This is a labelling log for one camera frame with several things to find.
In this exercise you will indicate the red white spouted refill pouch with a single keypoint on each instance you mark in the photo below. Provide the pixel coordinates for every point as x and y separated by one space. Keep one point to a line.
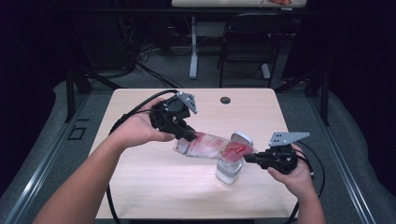
211 146

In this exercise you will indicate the orange thing on desk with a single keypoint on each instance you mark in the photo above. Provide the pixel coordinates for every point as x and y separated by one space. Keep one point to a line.
280 2

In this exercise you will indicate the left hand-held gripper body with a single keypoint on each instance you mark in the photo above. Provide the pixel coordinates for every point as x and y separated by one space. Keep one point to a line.
169 113

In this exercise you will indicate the person's right hand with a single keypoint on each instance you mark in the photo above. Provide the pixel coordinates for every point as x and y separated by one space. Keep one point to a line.
300 180

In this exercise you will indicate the aluminium floor rail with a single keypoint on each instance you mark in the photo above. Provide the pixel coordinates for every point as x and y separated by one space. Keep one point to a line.
339 158
43 161

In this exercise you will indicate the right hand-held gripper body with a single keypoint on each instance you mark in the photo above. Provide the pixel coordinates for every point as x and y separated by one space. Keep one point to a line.
280 158

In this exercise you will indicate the white desk with metal legs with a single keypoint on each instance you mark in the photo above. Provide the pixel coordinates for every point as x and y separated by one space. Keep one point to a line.
193 56

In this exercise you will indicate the person's left hand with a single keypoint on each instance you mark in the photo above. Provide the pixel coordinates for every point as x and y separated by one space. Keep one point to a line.
137 130

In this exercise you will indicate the black folding chair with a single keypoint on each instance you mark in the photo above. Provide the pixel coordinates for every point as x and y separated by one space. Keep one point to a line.
252 40

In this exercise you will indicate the black metal stand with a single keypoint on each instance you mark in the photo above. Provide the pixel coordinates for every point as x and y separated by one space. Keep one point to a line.
324 96
70 93

